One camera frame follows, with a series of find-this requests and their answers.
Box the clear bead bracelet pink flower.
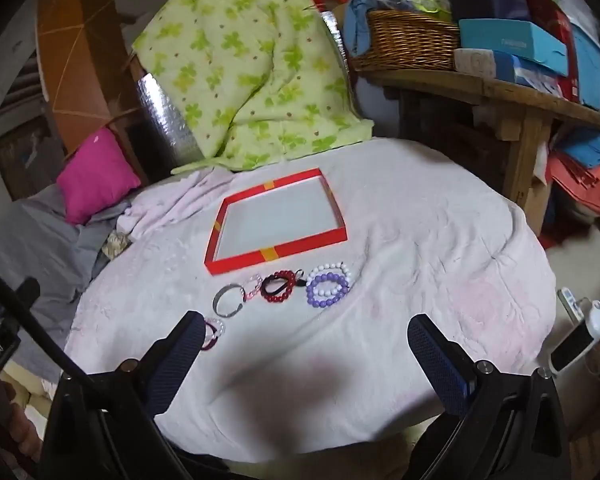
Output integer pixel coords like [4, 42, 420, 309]
[242, 273, 266, 305]

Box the dark framed picture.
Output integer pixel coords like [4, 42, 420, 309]
[0, 115, 66, 201]

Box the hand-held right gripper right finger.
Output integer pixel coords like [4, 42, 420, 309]
[407, 313, 573, 480]

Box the red box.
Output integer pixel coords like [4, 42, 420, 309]
[520, 0, 581, 101]

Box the white remote control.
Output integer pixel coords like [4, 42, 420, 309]
[557, 287, 588, 323]

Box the green floral quilt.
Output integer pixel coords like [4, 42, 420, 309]
[131, 0, 376, 172]

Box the orange red cloth pile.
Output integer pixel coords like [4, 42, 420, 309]
[547, 130, 600, 218]

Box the orange wooden board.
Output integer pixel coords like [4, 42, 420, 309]
[35, 0, 146, 161]

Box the wooden bench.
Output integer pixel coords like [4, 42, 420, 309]
[352, 67, 600, 231]

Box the wicker basket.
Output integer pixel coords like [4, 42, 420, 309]
[347, 9, 461, 72]

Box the magenta pillow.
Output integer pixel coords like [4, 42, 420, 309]
[56, 126, 142, 226]

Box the silver bangle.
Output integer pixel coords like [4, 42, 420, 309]
[213, 284, 246, 319]

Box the purple bead bracelet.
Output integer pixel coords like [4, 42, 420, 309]
[306, 271, 348, 308]

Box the white bead bracelet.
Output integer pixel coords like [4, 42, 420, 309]
[307, 261, 353, 298]

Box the teal cardboard box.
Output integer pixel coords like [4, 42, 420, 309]
[459, 19, 568, 77]

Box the blue cloth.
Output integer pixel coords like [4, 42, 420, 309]
[343, 0, 381, 56]

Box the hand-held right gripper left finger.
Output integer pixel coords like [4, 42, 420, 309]
[40, 310, 208, 480]

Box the white and blue box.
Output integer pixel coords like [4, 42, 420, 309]
[454, 49, 518, 83]

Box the grey bed sheet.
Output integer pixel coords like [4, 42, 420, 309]
[0, 185, 131, 381]

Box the brown patterned cloth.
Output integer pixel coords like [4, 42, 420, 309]
[101, 232, 132, 261]

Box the dark red bead bracelet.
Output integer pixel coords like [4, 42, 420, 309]
[260, 270, 298, 303]

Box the white and black device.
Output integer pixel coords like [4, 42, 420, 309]
[550, 322, 596, 373]

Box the red cardboard tray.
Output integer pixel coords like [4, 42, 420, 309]
[203, 168, 348, 277]

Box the blue folder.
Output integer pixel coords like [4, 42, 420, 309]
[572, 25, 600, 111]

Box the person's left hand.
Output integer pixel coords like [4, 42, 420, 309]
[0, 382, 43, 466]

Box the black hair tie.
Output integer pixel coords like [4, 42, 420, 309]
[270, 270, 311, 297]

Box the dark red hair tie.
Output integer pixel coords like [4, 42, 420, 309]
[202, 321, 221, 352]

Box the pale pink fleece cloth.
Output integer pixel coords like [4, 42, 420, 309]
[117, 167, 236, 241]

